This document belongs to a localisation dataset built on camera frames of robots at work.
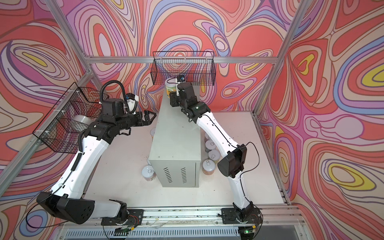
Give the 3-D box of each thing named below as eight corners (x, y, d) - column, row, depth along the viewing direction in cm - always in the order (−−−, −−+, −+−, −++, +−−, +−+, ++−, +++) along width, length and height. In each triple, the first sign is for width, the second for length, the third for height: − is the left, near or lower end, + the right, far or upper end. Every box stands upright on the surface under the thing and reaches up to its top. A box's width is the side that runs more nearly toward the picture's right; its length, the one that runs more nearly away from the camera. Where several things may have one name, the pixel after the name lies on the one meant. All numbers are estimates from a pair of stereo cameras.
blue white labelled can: (142, 181, 86) (139, 177, 82) (145, 169, 91) (142, 165, 87) (155, 181, 86) (153, 177, 82) (157, 169, 91) (155, 165, 87)
